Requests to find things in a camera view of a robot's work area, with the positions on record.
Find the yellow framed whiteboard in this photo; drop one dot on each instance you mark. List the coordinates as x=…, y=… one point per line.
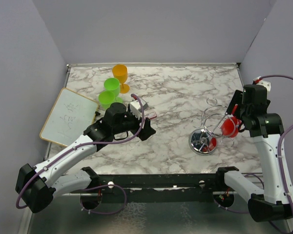
x=71, y=114

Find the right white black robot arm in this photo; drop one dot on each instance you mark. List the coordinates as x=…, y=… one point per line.
x=275, y=200

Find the orange plastic wine glass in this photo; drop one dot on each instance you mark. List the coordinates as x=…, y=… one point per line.
x=120, y=73

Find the red plastic wine glass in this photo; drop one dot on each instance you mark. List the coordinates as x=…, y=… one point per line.
x=230, y=127

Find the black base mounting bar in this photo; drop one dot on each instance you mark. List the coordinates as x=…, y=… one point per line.
x=154, y=188

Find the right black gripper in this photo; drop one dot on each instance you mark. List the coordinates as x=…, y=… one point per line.
x=237, y=99

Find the green wine glass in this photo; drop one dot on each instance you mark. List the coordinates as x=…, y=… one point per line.
x=106, y=98
x=113, y=85

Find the small red white card box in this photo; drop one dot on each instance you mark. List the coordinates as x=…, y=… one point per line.
x=151, y=115

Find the chrome wire wine glass rack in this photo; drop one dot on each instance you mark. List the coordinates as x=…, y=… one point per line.
x=207, y=135

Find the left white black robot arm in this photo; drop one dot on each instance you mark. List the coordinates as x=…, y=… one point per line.
x=38, y=185

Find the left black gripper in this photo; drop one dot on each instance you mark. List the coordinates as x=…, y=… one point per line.
x=147, y=131

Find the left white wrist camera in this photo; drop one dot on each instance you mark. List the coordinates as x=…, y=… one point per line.
x=135, y=107

